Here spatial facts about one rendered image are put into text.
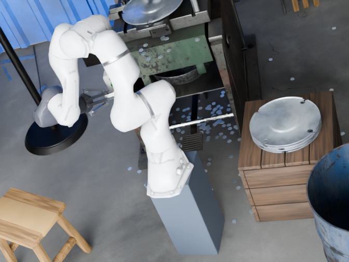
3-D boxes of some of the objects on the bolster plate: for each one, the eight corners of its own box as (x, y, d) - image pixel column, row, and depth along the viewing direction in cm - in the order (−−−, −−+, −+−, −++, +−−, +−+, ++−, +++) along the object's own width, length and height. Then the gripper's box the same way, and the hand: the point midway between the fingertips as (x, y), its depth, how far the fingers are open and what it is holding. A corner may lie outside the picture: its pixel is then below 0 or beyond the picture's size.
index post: (200, 11, 286) (193, -8, 280) (193, 12, 287) (187, -6, 281) (200, 7, 288) (193, -11, 282) (193, 9, 289) (187, -10, 283)
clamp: (142, 12, 301) (135, -7, 294) (108, 21, 304) (100, 2, 298) (143, 5, 305) (136, -14, 298) (110, 14, 309) (102, -5, 302)
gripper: (82, 121, 274) (127, 105, 288) (74, 91, 271) (120, 77, 285) (73, 121, 280) (118, 106, 293) (65, 92, 277) (110, 78, 291)
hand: (112, 93), depth 287 cm, fingers closed
